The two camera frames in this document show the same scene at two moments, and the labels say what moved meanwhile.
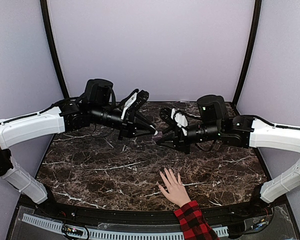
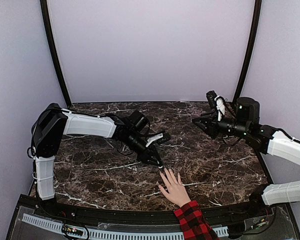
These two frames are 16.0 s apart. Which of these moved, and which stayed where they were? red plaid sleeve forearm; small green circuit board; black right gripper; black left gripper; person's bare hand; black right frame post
Moved: black right gripper; black left gripper
Stayed: black right frame post; small green circuit board; red plaid sleeve forearm; person's bare hand
